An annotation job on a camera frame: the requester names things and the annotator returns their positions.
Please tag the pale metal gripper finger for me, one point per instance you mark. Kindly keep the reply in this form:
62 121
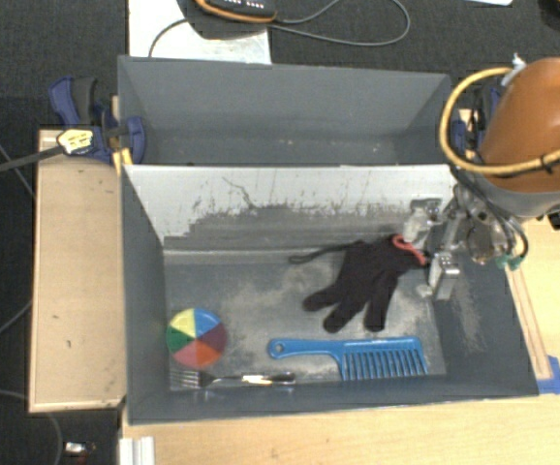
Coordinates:
423 213
444 274

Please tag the black glove with red cuff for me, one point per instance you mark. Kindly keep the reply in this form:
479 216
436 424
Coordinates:
367 279

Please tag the blue plastic comb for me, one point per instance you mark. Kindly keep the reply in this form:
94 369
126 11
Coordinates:
382 356

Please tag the grey metal bin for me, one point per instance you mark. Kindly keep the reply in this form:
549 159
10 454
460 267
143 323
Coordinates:
280 114

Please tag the silver metal fork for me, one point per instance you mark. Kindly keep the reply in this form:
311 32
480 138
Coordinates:
222 380

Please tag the multicolour round disc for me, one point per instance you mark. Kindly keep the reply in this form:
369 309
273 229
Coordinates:
196 338

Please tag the pale wood board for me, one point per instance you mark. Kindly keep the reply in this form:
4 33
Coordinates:
79 284

